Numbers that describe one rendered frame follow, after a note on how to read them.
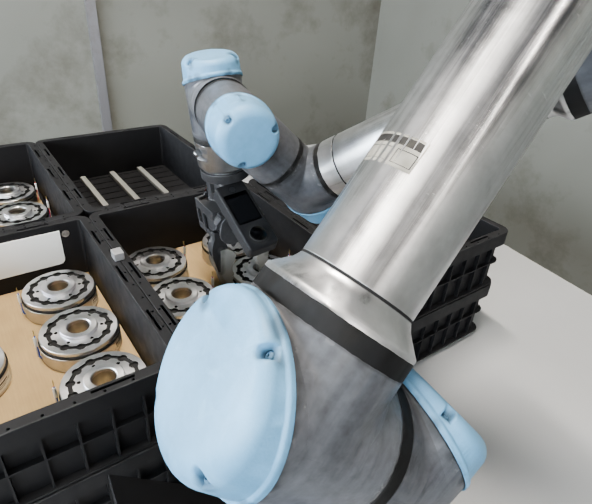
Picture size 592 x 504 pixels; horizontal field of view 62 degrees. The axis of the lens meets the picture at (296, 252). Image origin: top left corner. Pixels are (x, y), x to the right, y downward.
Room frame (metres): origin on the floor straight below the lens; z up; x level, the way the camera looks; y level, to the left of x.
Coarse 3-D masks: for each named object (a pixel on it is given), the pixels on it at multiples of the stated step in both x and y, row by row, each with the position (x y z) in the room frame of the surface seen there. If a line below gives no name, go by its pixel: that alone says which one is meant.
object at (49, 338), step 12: (60, 312) 0.54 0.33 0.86; (72, 312) 0.55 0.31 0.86; (84, 312) 0.55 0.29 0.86; (96, 312) 0.55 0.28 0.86; (108, 312) 0.55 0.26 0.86; (48, 324) 0.52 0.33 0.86; (60, 324) 0.52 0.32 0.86; (108, 324) 0.53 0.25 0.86; (48, 336) 0.50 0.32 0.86; (60, 336) 0.49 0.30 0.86; (96, 336) 0.50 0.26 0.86; (108, 336) 0.50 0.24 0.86; (48, 348) 0.47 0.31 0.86; (60, 348) 0.47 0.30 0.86; (72, 348) 0.48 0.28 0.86; (84, 348) 0.47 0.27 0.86; (96, 348) 0.48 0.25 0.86
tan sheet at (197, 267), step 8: (176, 248) 0.79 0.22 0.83; (192, 248) 0.79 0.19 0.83; (200, 248) 0.79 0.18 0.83; (192, 256) 0.76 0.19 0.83; (200, 256) 0.77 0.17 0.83; (192, 264) 0.74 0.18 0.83; (200, 264) 0.74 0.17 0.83; (208, 264) 0.74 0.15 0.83; (192, 272) 0.71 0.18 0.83; (200, 272) 0.71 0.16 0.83; (208, 272) 0.72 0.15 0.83; (208, 280) 0.69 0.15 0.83; (216, 280) 0.69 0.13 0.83
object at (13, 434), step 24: (96, 240) 0.63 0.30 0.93; (120, 264) 0.57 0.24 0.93; (144, 312) 0.47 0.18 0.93; (168, 336) 0.43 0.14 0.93; (120, 384) 0.36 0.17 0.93; (144, 384) 0.37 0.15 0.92; (48, 408) 0.32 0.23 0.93; (72, 408) 0.32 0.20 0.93; (96, 408) 0.34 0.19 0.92; (0, 432) 0.29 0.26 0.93; (24, 432) 0.30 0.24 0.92; (48, 432) 0.31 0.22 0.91
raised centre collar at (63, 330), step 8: (72, 320) 0.52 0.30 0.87; (80, 320) 0.53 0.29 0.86; (88, 320) 0.53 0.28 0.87; (96, 320) 0.53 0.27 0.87; (64, 328) 0.50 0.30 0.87; (88, 328) 0.51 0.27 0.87; (96, 328) 0.51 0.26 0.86; (64, 336) 0.49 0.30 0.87; (72, 336) 0.49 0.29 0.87; (80, 336) 0.49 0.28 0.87; (88, 336) 0.50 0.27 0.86
